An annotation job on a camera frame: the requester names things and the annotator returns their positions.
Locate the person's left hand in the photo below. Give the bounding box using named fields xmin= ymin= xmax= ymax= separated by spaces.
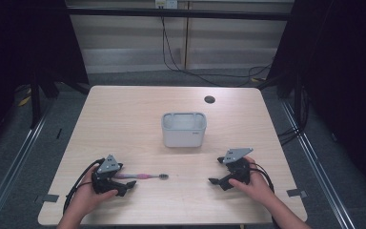
xmin=67 ymin=165 xmax=120 ymax=218

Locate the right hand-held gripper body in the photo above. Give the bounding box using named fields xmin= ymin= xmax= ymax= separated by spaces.
xmin=222 ymin=147 xmax=254 ymax=186

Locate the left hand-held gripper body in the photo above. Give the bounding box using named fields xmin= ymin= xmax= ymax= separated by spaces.
xmin=91 ymin=154 xmax=124 ymax=196

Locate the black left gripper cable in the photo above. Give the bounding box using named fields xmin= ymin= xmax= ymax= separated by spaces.
xmin=62 ymin=157 xmax=106 ymax=215

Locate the black power cable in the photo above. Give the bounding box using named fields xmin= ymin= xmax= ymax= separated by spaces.
xmin=160 ymin=8 xmax=273 ymax=89

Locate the black horizontal frame bar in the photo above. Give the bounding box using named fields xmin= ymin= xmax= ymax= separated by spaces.
xmin=66 ymin=7 xmax=295 ymax=22

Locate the yellow floor tape piece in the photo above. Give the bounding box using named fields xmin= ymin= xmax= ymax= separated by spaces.
xmin=17 ymin=88 xmax=33 ymax=108

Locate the grey tape strip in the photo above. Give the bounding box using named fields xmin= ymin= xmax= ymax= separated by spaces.
xmin=33 ymin=193 xmax=60 ymax=205
xmin=286 ymin=188 xmax=309 ymax=198

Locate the pink toothbrush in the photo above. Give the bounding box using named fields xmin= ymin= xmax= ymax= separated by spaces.
xmin=113 ymin=172 xmax=170 ymax=181

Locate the bundle of black floor cables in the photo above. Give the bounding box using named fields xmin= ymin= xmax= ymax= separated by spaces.
xmin=276 ymin=85 xmax=311 ymax=147

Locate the white plastic container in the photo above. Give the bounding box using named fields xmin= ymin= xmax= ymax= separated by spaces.
xmin=160 ymin=111 xmax=208 ymax=149

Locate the black curtain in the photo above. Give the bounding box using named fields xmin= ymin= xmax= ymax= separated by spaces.
xmin=0 ymin=0 xmax=91 ymax=158
xmin=268 ymin=0 xmax=366 ymax=199

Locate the person's right hand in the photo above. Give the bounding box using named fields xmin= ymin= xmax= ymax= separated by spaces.
xmin=228 ymin=156 xmax=276 ymax=208

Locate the aluminium floor rail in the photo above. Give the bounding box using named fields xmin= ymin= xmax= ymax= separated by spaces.
xmin=0 ymin=98 xmax=56 ymax=229
xmin=279 ymin=98 xmax=356 ymax=229

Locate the white wall power outlet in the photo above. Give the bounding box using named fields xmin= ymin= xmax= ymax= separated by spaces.
xmin=154 ymin=0 xmax=179 ymax=10

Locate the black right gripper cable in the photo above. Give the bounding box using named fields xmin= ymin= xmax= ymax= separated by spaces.
xmin=248 ymin=161 xmax=275 ymax=195

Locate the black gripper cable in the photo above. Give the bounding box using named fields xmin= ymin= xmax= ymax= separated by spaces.
xmin=62 ymin=157 xmax=106 ymax=215
xmin=248 ymin=161 xmax=275 ymax=195

